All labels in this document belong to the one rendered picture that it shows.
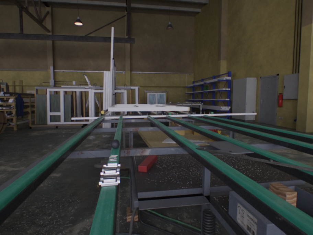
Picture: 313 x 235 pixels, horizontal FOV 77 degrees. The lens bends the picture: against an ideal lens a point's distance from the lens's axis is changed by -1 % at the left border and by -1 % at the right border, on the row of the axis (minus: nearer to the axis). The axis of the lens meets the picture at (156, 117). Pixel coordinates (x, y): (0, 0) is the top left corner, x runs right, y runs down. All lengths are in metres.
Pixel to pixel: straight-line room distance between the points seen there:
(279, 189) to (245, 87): 9.54
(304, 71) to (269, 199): 7.80
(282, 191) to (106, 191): 0.65
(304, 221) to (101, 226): 0.34
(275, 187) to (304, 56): 7.52
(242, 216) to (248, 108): 9.61
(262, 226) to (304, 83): 7.52
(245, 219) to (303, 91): 7.47
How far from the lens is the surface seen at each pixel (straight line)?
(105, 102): 7.41
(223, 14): 13.99
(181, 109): 3.66
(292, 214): 0.45
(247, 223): 0.85
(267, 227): 0.76
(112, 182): 0.51
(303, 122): 8.14
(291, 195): 0.91
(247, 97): 10.35
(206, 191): 1.16
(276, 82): 9.63
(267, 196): 0.50
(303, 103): 8.13
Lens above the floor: 1.07
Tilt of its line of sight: 5 degrees down
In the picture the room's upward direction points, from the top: straight up
